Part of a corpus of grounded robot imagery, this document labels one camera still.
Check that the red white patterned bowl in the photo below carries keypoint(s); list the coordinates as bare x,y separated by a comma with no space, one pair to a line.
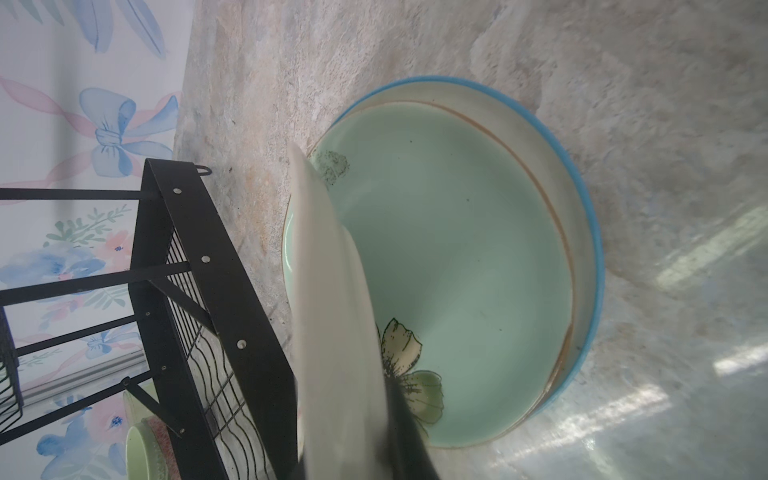
163,439

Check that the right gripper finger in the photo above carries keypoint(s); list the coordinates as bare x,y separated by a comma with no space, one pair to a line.
407,451

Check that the green glass cup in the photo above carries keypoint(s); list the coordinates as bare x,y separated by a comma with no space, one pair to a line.
135,411

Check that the left aluminium corner post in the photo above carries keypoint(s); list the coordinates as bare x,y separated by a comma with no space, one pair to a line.
89,375

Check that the white floral plate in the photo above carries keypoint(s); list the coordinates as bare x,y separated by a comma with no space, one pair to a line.
550,167

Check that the cream patterned plate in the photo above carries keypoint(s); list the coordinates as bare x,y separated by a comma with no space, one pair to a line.
341,386

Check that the pale green plate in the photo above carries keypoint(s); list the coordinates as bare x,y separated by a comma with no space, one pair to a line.
468,277

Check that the black wire dish rack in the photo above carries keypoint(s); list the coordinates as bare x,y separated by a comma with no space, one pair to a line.
217,376

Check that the light green ceramic bowl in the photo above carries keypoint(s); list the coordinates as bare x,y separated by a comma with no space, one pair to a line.
143,455

